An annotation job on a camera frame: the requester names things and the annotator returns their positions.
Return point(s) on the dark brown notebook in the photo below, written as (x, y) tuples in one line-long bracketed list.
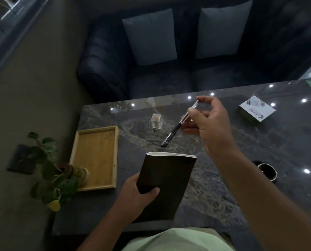
[(165, 185)]

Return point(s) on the person's light green shirt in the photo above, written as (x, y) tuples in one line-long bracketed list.
[(176, 240)]

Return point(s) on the person's right hand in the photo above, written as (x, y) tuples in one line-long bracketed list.
[(213, 128)]

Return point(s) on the white paper box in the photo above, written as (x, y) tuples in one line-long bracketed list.
[(257, 110)]

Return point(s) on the grey cushion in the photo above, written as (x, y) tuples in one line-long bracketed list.
[(151, 37), (222, 31)]

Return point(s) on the person's left hand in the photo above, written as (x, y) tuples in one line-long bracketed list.
[(130, 199)]

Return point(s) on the black round ashtray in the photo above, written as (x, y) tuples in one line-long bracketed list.
[(267, 171)]

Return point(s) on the person's right forearm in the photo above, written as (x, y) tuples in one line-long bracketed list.
[(267, 198)]

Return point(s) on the dark wall socket plate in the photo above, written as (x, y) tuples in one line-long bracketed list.
[(20, 159)]

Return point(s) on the green potted plant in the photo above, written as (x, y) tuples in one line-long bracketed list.
[(57, 175)]

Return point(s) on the clear toothpick holder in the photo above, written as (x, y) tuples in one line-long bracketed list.
[(156, 121)]

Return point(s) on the person's right thumb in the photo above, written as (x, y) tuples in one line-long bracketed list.
[(197, 113)]

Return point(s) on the person's left forearm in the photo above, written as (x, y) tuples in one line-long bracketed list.
[(103, 232)]

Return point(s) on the black ballpoint pen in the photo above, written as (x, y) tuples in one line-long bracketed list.
[(180, 123)]

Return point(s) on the person's left thumb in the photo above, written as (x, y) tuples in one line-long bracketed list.
[(149, 193)]

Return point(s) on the wooden tray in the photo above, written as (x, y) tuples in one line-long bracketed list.
[(95, 158)]

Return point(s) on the dark blue sofa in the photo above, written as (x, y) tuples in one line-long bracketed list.
[(171, 49)]

